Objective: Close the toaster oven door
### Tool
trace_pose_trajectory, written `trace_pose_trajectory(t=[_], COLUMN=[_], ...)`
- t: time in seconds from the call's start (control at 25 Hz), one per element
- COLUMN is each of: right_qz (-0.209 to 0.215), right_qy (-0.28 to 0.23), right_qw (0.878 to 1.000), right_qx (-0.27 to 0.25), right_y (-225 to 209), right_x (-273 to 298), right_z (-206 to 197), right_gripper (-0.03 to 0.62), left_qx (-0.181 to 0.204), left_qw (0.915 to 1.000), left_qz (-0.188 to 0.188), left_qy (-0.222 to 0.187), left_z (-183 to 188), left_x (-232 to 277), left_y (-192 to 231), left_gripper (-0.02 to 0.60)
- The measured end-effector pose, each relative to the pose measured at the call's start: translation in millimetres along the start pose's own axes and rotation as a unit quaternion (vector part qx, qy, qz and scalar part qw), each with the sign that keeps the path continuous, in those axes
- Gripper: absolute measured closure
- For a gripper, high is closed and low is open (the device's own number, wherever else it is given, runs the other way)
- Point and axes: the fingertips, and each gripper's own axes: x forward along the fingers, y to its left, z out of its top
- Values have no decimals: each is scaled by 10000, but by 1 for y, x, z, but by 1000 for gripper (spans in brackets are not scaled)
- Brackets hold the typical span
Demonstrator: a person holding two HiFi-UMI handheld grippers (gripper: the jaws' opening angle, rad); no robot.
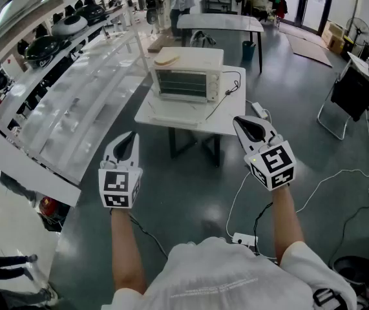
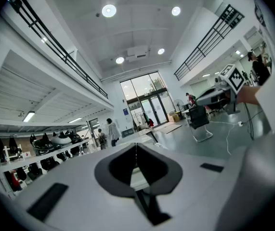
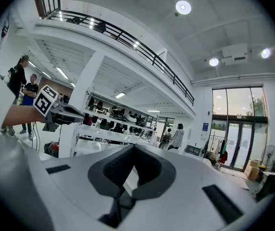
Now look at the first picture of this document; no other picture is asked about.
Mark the grey large table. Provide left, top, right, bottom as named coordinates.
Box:
left=176, top=13, right=265, bottom=74

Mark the white cluttered desk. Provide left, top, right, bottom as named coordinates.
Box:
left=346, top=51, right=369, bottom=103

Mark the person's right forearm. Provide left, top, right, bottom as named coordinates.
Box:
left=270, top=185, right=305, bottom=267

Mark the black shelf unit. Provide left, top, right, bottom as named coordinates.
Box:
left=203, top=0, right=234, bottom=14

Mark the black strap buckle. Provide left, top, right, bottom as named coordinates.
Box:
left=312, top=287, right=350, bottom=310

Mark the folding chair with black cloth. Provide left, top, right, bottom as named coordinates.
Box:
left=317, top=65, right=369, bottom=141

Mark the black-framed glass window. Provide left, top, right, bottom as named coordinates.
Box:
left=280, top=0, right=337, bottom=29

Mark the white long workbench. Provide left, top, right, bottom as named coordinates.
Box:
left=0, top=153, right=82, bottom=208

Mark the black round cooker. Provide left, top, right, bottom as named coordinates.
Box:
left=332, top=254, right=369, bottom=285

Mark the black floor cable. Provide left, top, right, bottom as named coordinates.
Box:
left=328, top=192, right=369, bottom=267

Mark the stack of cardboard boxes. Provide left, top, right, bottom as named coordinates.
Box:
left=321, top=20, right=355, bottom=54

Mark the brown cardboard floor mat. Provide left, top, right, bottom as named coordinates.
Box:
left=285, top=32, right=333, bottom=68

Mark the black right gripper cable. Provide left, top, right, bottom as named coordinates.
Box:
left=253, top=201, right=275, bottom=257

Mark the green waste bin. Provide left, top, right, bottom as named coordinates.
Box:
left=242, top=40, right=257, bottom=63

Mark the bread slice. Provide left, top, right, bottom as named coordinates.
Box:
left=153, top=54, right=181, bottom=67

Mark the red bag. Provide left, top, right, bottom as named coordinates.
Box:
left=38, top=196, right=59, bottom=218

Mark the black lidded pot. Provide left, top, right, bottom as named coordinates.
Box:
left=74, top=3, right=106, bottom=26

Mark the cream toaster oven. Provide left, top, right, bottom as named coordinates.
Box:
left=151, top=46, right=225, bottom=105

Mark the black wok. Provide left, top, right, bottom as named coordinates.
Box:
left=24, top=35, right=61, bottom=70

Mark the white long cable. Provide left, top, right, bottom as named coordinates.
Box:
left=295, top=110, right=369, bottom=213

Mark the black standing fan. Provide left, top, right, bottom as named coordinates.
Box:
left=345, top=17, right=369, bottom=47

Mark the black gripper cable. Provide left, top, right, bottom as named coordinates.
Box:
left=127, top=211, right=169, bottom=260
left=253, top=201, right=275, bottom=257

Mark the white power strip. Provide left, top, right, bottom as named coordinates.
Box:
left=231, top=232, right=259, bottom=247
left=251, top=101, right=269, bottom=120

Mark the white metal shelf rack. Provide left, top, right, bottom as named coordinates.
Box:
left=0, top=0, right=150, bottom=187

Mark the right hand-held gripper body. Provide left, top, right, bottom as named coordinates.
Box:
left=243, top=134, right=298, bottom=192

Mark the grey backpack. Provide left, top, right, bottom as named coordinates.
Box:
left=190, top=30, right=217, bottom=48

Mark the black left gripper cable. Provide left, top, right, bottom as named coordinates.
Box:
left=127, top=211, right=169, bottom=260

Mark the white marble small table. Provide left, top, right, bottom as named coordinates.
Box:
left=134, top=65, right=247, bottom=168

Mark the person's white t-shirt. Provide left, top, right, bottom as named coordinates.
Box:
left=101, top=236, right=359, bottom=310

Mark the silver lidded pot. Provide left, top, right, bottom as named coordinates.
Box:
left=51, top=14, right=89, bottom=39

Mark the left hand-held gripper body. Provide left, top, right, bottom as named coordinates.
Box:
left=98, top=158, right=143, bottom=210

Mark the person's left forearm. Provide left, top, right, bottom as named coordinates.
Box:
left=109, top=206, right=149, bottom=296

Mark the white short cable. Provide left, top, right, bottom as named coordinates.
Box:
left=225, top=171, right=279, bottom=260

